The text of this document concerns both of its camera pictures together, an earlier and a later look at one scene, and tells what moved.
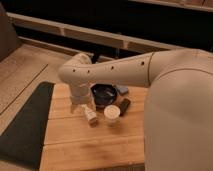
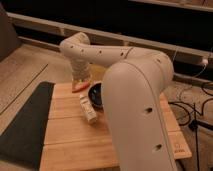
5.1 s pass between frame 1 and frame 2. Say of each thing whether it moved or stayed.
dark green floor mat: stayed
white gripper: moved
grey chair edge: stayed
